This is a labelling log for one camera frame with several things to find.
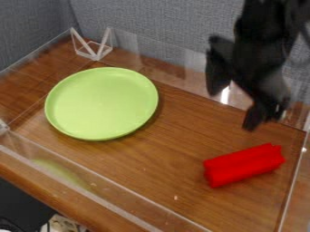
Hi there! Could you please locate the red long block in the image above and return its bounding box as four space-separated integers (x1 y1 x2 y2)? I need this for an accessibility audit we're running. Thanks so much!
203 143 286 188

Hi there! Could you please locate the clear acrylic enclosure wall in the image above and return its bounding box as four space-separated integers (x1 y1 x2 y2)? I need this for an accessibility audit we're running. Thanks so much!
0 30 310 232

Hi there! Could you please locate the green round plate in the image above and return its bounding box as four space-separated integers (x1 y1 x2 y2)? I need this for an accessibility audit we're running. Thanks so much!
46 67 159 140

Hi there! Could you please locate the clear acrylic corner bracket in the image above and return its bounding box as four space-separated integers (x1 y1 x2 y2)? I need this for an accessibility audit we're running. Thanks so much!
71 27 112 61

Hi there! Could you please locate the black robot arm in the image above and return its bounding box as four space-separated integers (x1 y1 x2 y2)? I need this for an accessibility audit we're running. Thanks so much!
205 0 310 131

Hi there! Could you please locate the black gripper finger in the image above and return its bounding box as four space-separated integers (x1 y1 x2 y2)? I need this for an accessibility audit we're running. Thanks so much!
205 49 233 96
242 101 269 131

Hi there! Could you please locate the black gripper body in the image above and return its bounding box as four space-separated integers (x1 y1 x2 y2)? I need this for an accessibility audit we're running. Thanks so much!
206 18 291 121

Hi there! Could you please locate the black box under table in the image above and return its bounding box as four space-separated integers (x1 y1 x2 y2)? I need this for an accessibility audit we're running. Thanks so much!
0 178 56 232

